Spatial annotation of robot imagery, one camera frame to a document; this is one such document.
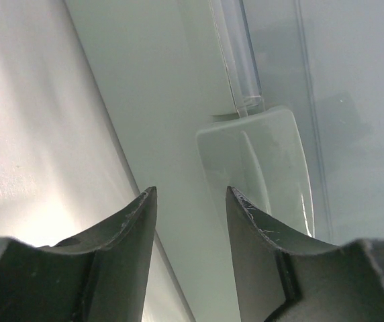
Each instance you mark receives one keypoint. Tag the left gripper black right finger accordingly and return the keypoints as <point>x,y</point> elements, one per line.
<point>282,274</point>

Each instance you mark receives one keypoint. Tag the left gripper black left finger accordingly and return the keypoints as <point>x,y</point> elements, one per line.
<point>99,274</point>

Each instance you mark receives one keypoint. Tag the green toolbox with clear lid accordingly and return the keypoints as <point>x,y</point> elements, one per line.
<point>282,100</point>

